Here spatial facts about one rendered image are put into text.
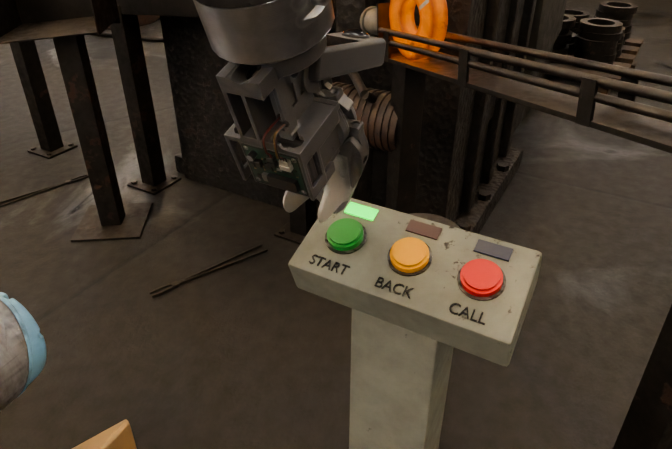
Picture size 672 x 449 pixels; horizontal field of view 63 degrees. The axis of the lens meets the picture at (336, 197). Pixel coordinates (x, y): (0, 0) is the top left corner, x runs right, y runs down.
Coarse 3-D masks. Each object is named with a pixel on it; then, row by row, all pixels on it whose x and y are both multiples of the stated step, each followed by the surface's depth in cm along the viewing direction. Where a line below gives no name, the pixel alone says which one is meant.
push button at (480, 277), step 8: (472, 264) 54; (480, 264) 53; (488, 264) 53; (496, 264) 54; (464, 272) 53; (472, 272) 53; (480, 272) 53; (488, 272) 53; (496, 272) 53; (464, 280) 53; (472, 280) 52; (480, 280) 52; (488, 280) 52; (496, 280) 52; (464, 288) 53; (472, 288) 52; (480, 288) 52; (488, 288) 52; (496, 288) 52; (480, 296) 52; (488, 296) 52
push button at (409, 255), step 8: (400, 240) 57; (408, 240) 57; (416, 240) 57; (392, 248) 57; (400, 248) 56; (408, 248) 56; (416, 248) 56; (424, 248) 56; (392, 256) 56; (400, 256) 56; (408, 256) 56; (416, 256) 55; (424, 256) 55; (392, 264) 56; (400, 264) 55; (408, 264) 55; (416, 264) 55; (424, 264) 55; (408, 272) 55
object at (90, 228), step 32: (0, 0) 138; (32, 0) 147; (64, 0) 147; (96, 0) 133; (0, 32) 138; (32, 32) 139; (64, 32) 136; (96, 32) 133; (64, 64) 143; (96, 96) 153; (96, 128) 153; (96, 160) 158; (96, 192) 163; (96, 224) 169; (128, 224) 169
